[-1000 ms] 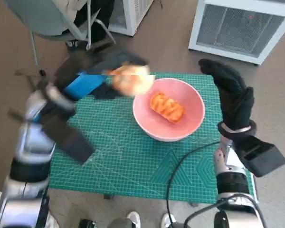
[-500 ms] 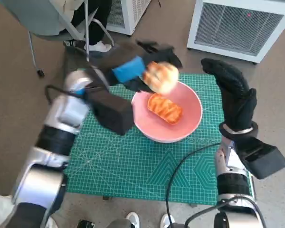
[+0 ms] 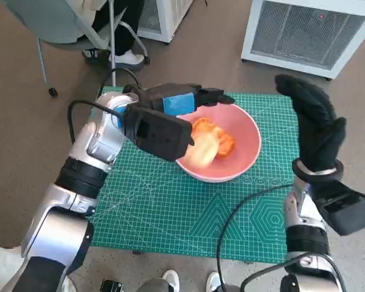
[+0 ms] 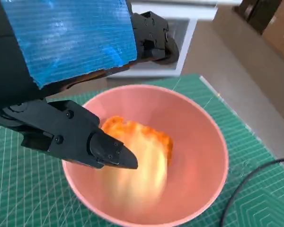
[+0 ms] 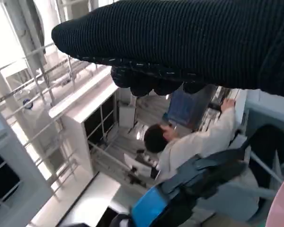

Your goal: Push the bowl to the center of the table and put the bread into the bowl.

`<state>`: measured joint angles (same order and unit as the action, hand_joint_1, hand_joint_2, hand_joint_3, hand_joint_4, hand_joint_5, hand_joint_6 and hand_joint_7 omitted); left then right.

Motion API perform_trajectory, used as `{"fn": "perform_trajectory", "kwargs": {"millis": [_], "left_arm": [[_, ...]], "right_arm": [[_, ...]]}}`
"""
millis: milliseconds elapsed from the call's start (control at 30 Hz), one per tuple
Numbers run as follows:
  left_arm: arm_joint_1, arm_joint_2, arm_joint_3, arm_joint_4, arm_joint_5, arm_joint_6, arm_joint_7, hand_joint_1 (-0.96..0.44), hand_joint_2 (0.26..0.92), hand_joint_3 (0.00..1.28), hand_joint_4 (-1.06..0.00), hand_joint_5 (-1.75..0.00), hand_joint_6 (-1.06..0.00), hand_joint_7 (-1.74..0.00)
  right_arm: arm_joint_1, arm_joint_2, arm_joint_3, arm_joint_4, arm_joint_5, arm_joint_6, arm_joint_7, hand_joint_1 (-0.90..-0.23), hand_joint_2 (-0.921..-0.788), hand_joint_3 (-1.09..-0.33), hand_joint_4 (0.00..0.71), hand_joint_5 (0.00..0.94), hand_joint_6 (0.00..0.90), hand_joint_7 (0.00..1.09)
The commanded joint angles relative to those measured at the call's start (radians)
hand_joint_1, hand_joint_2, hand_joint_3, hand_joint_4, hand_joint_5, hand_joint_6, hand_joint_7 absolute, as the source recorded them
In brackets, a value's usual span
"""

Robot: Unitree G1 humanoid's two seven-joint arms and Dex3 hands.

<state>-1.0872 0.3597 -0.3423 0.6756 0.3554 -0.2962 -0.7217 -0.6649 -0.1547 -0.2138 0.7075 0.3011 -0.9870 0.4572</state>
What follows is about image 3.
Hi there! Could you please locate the long toy bread loaf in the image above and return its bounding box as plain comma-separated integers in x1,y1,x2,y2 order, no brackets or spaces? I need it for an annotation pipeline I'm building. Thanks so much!
192,117,237,159

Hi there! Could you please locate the white mesh-sided cabinet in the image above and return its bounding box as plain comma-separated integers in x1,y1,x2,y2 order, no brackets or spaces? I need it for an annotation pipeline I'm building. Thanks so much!
136,0,192,43

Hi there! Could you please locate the person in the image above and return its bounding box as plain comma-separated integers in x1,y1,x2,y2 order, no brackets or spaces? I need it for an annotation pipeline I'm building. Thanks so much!
80,0,145,66

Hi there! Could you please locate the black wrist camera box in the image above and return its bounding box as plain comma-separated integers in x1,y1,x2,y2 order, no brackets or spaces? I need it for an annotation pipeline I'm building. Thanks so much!
123,104,195,162
310,179,365,237

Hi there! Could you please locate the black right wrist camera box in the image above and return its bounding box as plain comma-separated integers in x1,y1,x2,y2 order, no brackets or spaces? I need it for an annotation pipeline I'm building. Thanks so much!
310,179,365,237

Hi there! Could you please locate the round toy bread bun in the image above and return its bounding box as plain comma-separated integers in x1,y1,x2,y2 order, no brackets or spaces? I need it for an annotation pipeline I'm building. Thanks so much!
182,130,221,167

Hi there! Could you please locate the small black device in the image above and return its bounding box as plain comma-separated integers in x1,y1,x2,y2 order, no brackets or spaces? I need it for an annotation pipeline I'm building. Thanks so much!
100,279,122,292

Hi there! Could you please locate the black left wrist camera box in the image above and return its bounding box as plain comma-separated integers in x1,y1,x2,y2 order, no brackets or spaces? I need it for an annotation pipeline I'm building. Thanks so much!
123,104,195,162

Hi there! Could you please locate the thin black cable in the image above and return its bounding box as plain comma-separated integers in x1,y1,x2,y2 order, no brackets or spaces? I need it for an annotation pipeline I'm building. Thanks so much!
215,183,294,292

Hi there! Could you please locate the grey office chair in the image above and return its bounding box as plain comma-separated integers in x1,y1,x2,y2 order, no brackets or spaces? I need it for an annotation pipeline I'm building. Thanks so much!
1,0,150,98

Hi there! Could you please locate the green cutting mat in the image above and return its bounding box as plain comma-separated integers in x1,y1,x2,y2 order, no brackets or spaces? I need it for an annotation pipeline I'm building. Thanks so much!
89,86,302,264

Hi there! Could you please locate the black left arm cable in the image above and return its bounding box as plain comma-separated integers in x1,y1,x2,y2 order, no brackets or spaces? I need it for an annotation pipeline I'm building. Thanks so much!
66,67,142,144

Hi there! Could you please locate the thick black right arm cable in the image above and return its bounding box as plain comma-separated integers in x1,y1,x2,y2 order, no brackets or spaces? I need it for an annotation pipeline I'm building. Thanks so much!
240,252,349,292

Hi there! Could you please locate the white plastic bag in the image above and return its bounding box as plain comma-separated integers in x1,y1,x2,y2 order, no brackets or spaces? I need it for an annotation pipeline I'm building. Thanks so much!
0,243,30,292

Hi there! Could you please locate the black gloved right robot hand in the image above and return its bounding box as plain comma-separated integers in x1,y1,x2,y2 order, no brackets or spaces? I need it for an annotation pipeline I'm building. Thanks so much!
274,74,347,173

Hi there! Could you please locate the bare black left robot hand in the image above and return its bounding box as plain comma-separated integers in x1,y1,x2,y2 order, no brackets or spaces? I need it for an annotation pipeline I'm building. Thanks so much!
138,82,235,116

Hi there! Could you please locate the pink bowl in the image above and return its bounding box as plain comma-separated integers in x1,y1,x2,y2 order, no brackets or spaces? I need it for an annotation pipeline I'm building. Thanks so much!
175,103,262,183

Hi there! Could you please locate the large white mesh-fronted machine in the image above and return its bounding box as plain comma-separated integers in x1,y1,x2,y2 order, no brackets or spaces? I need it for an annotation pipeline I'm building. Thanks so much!
240,0,365,80

